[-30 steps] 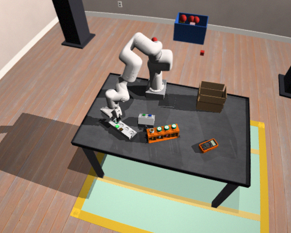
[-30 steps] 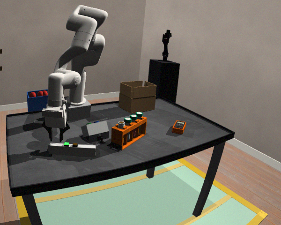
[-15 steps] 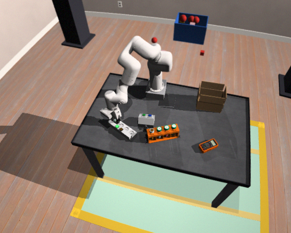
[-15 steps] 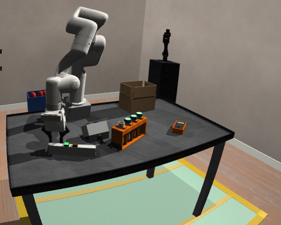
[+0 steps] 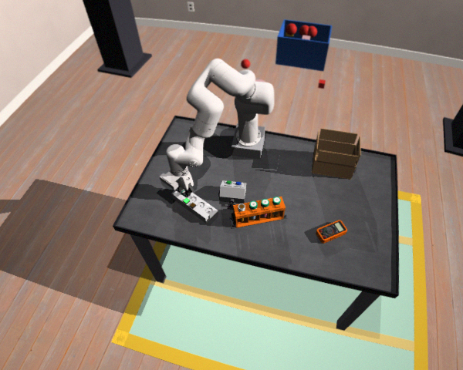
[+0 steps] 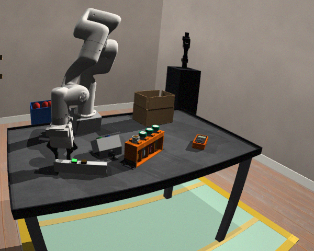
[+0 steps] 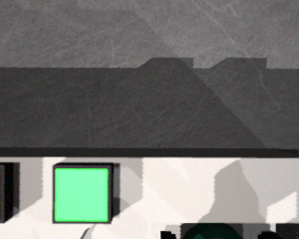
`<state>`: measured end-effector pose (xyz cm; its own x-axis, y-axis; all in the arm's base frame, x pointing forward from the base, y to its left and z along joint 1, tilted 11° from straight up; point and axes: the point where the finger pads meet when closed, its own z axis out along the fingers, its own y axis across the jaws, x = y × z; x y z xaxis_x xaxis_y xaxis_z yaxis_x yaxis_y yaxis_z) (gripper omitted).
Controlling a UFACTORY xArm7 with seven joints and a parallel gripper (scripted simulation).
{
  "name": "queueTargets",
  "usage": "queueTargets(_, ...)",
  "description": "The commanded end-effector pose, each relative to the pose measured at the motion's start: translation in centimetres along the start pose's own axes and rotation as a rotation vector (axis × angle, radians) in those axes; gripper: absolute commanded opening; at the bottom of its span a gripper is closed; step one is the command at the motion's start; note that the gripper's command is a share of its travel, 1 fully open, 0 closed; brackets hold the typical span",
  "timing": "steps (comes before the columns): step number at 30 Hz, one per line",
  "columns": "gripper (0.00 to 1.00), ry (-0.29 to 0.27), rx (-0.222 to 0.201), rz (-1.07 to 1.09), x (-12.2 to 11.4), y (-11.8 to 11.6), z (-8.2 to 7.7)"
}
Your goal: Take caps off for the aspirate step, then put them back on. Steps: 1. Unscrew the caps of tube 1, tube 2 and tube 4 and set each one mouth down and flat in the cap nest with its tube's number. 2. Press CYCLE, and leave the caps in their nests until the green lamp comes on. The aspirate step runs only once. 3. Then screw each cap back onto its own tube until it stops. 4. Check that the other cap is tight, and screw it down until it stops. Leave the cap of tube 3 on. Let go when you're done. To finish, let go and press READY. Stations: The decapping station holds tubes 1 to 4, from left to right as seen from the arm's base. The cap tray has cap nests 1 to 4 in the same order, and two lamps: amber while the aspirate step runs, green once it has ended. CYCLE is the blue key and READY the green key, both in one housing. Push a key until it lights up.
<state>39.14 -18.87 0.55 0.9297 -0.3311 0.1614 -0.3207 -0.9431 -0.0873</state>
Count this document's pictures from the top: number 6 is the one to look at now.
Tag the orange pocket multimeter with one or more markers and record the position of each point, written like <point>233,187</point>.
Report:
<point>200,142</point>

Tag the brown cardboard box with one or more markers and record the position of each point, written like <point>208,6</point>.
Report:
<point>151,109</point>

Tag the orange tube holder plate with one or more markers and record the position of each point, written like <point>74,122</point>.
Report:
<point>131,149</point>

